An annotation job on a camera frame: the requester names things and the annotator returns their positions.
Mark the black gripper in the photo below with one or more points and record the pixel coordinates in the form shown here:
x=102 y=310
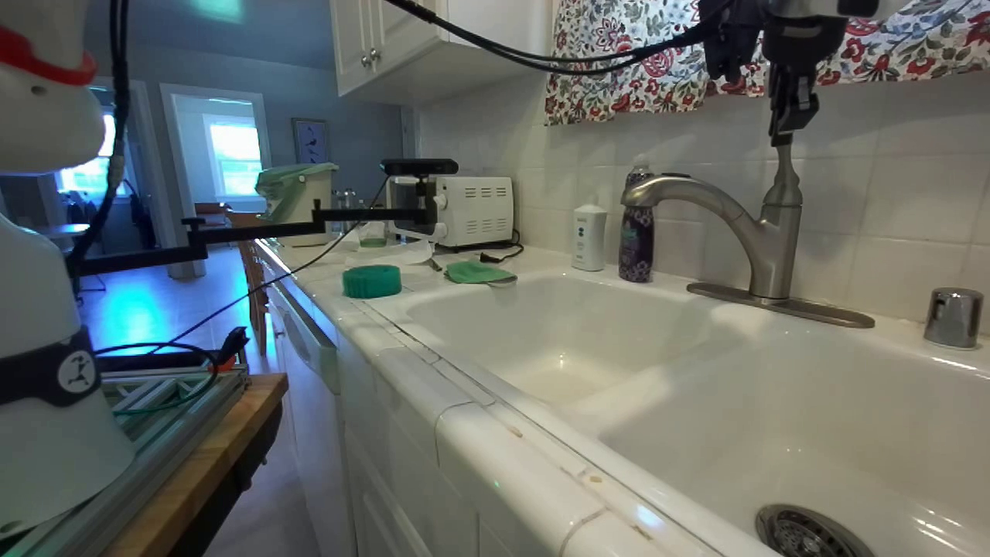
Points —
x=806 y=49

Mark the grey metal faucet spout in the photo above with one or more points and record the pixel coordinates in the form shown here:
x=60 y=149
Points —
x=770 y=259

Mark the floral fabric curtain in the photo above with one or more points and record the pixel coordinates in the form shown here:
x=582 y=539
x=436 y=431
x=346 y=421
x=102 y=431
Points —
x=640 y=62

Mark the purple dish soap bottle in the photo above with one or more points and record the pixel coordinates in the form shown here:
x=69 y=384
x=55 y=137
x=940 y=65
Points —
x=636 y=244

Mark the white pump soap bottle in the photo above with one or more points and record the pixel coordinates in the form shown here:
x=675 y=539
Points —
x=589 y=240

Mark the chrome sink air gap cap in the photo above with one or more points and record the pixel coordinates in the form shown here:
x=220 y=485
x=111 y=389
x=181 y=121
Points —
x=950 y=316

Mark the white double kitchen sink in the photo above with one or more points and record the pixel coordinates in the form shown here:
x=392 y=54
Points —
x=723 y=412

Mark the white toaster oven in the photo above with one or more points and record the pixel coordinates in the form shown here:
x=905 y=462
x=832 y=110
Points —
x=475 y=212

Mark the green cloth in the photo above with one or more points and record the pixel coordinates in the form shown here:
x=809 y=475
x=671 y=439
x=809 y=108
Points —
x=480 y=273

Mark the white upper cabinets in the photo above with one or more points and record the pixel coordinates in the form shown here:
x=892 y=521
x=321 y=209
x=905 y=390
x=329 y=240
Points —
x=404 y=43

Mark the white cabinets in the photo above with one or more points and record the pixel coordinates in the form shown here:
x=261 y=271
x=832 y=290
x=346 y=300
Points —
x=392 y=467
x=404 y=43

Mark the metal sink drain strainer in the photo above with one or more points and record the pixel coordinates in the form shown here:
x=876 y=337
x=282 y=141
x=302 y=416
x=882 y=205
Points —
x=809 y=534

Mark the teal towel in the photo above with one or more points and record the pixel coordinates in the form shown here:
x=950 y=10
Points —
x=372 y=282

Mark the container with green lid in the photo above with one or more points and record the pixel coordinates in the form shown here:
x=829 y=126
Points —
x=298 y=195

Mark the white lower cabinets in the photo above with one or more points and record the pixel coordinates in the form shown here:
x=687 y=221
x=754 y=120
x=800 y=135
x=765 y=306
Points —
x=392 y=467

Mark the white framed glass door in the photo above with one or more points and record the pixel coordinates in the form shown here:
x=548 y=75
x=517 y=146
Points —
x=220 y=155

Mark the wooden cart top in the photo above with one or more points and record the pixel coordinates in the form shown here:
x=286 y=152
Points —
x=205 y=467

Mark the grey robot mounting platform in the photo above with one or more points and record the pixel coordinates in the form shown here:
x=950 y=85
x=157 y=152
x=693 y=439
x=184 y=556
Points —
x=157 y=412

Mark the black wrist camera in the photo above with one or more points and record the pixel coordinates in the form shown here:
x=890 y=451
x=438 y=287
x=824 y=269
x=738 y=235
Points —
x=734 y=36

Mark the framed wall picture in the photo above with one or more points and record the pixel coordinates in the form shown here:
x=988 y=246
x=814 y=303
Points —
x=311 y=141

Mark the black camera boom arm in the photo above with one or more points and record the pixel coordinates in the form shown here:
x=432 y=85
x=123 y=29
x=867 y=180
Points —
x=258 y=231

